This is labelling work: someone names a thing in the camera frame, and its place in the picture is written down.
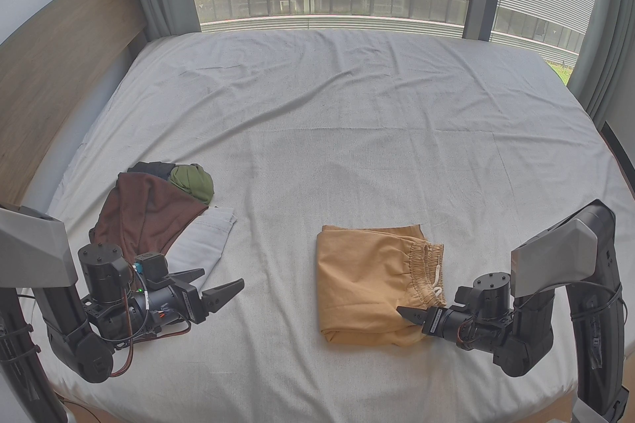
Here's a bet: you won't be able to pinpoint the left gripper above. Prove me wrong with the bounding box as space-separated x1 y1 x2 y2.
141 268 245 327

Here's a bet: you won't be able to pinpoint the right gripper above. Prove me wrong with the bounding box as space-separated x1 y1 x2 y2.
424 306 470 343

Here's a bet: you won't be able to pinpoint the tan shorts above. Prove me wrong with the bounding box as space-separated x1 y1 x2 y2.
317 224 448 347

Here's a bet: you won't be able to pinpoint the bed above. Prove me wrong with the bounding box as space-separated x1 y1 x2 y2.
0 0 635 423

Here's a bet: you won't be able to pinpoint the pale grey garment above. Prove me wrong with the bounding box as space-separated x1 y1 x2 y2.
166 207 238 293

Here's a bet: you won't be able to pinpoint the brown garment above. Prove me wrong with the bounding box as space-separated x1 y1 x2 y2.
92 173 209 273

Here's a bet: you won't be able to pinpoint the green garment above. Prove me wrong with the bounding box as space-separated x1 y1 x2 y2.
169 163 215 205

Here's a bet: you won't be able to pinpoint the black garment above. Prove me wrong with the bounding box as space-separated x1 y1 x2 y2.
126 161 174 179

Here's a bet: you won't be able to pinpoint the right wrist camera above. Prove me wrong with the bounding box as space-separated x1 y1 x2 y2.
455 286 478 310

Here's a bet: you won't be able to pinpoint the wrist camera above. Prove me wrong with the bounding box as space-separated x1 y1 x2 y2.
134 252 169 290
455 286 478 310

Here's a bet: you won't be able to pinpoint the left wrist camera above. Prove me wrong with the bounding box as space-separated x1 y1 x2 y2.
134 252 169 290

